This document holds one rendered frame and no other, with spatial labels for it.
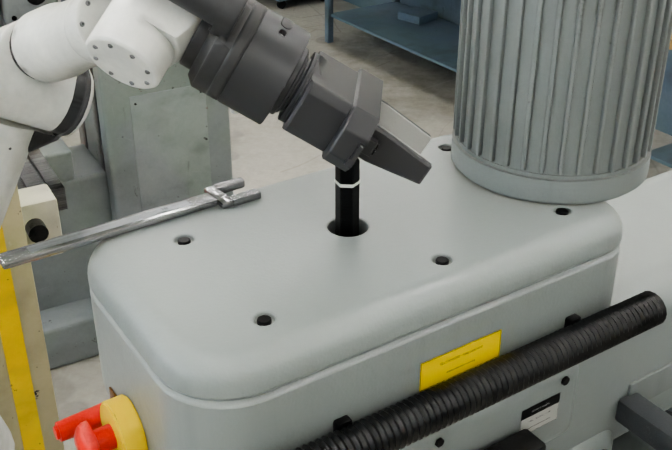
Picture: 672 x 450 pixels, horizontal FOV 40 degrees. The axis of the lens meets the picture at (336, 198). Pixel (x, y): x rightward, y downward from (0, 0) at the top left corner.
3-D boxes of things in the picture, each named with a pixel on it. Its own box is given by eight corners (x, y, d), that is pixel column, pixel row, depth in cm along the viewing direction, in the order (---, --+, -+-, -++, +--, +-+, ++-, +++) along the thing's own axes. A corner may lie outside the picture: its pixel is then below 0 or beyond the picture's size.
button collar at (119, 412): (129, 483, 77) (121, 428, 75) (103, 442, 82) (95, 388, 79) (151, 474, 78) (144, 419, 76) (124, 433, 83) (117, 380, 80)
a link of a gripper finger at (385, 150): (415, 186, 79) (353, 151, 78) (436, 157, 77) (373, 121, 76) (415, 194, 77) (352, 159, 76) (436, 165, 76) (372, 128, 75)
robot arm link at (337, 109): (340, 140, 87) (229, 77, 85) (394, 57, 83) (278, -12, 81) (329, 203, 76) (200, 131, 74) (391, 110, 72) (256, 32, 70)
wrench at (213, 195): (7, 276, 76) (5, 267, 76) (-7, 256, 79) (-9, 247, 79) (261, 198, 89) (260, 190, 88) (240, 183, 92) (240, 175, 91)
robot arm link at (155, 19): (200, 133, 79) (79, 66, 77) (253, 36, 83) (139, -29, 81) (231, 81, 68) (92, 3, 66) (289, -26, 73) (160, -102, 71)
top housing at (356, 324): (204, 554, 71) (189, 390, 64) (86, 374, 90) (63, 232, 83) (623, 349, 94) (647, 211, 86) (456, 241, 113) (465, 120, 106)
